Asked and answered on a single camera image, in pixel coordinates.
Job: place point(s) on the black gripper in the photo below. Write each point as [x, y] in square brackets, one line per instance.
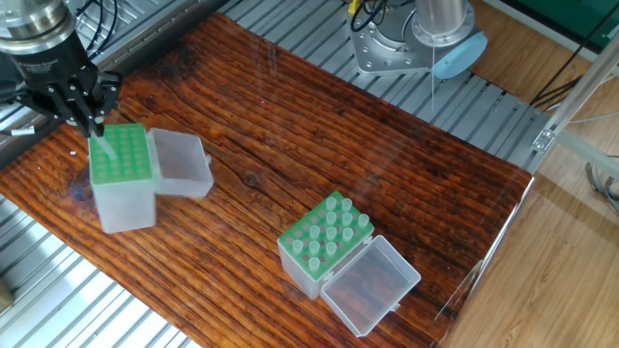
[56, 79]

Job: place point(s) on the clear tip box with tips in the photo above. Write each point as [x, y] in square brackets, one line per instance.
[126, 208]

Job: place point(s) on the clear tip box green rack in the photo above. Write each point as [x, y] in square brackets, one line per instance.
[300, 261]

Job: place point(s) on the silver robot mounting plate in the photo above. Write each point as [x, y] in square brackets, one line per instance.
[372, 48]

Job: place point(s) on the glossy brown wooden board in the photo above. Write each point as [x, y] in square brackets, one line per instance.
[387, 174]

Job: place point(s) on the aluminium frame post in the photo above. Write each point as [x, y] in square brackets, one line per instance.
[571, 106]

